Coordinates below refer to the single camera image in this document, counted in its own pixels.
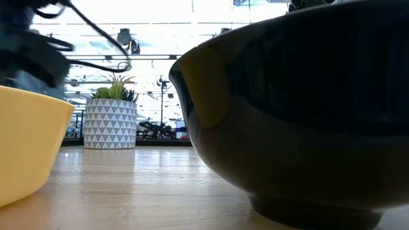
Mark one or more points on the floral patterned black bowl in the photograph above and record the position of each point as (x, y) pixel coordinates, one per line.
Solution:
(303, 127)

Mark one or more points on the white triangle-patterned plant pot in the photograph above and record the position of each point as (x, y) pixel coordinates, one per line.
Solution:
(110, 124)

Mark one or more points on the green succulent plant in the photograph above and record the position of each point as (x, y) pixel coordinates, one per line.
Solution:
(115, 89)

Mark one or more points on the black background robot arm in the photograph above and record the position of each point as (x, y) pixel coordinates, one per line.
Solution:
(156, 128)

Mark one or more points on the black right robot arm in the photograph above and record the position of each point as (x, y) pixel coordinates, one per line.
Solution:
(306, 4)

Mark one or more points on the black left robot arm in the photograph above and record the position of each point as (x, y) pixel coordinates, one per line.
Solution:
(12, 16)

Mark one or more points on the black light stand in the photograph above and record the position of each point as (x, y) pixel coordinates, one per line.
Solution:
(162, 96)

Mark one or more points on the yellow mini bowl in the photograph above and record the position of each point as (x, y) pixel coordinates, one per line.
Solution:
(28, 143)

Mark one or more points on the black ceiling-mounted device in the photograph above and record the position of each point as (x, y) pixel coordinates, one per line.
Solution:
(126, 38)

